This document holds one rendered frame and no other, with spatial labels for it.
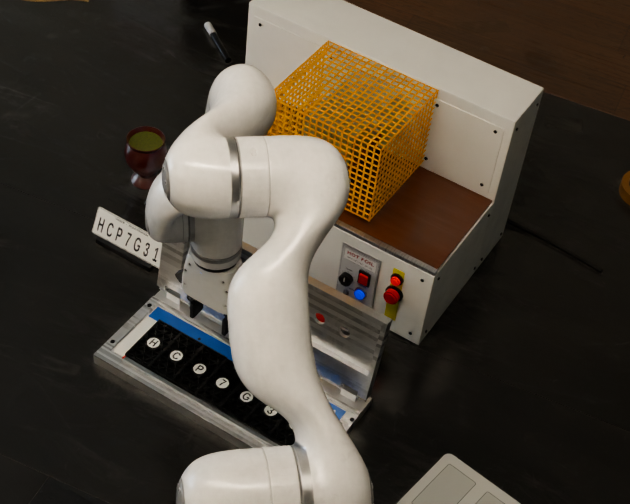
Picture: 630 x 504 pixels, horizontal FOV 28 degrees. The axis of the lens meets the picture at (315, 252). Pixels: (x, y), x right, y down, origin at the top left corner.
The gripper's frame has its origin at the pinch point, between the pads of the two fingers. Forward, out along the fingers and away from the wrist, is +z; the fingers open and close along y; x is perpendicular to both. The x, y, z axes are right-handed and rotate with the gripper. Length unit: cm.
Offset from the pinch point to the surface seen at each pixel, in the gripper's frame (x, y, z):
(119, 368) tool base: -14.9, -8.7, 5.9
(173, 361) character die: -8.8, -1.8, 5.0
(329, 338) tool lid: 5.1, 20.3, -3.3
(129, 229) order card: 10.4, -26.0, 3.2
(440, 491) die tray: -3.9, 48.3, 7.0
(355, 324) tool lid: 5.9, 24.2, -8.8
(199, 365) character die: -7.0, 2.4, 4.9
